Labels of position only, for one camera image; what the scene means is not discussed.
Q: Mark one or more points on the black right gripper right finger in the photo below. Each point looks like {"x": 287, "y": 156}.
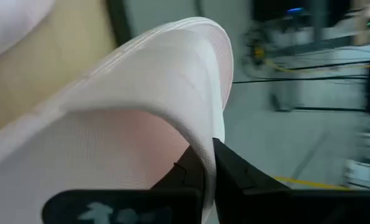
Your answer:
{"x": 266, "y": 205}

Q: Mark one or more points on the black aluminium table frame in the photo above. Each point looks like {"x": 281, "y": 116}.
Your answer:
{"x": 118, "y": 18}

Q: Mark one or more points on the pink slide sandal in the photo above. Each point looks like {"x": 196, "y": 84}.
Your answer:
{"x": 126, "y": 77}
{"x": 10, "y": 21}

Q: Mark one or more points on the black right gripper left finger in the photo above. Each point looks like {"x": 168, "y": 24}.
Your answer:
{"x": 122, "y": 207}

